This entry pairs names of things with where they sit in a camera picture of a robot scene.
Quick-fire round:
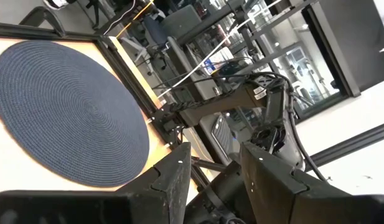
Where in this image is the yellow cable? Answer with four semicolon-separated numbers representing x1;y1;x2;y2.
116;0;156;38

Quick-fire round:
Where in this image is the black desk foot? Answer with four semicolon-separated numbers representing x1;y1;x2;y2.
19;6;67;38

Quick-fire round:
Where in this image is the black laptop keyboard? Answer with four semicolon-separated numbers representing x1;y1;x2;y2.
210;114;241;164

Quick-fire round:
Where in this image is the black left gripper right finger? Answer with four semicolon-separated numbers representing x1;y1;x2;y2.
240;141;384;224

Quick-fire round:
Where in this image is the dark round plate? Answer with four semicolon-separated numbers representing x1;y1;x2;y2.
0;39;151;188

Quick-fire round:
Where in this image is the black floor beam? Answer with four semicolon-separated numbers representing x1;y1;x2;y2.
306;121;384;169

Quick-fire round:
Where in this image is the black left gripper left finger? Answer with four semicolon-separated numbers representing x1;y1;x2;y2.
0;141;192;224

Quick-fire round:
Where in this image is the black square mounting plate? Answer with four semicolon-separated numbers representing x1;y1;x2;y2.
151;105;186;134

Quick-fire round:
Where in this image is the grey desk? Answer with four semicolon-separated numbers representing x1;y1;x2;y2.
165;35;233;103

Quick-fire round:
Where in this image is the person's white black shoe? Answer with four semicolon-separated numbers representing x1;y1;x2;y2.
43;0;70;10

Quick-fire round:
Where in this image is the blue office chair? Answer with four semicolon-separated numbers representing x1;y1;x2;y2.
143;15;168;48

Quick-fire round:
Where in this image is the thin white cable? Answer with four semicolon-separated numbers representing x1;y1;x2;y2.
103;0;137;35

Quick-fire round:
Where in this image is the thick white cable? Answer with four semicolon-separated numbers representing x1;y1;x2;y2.
157;0;286;99

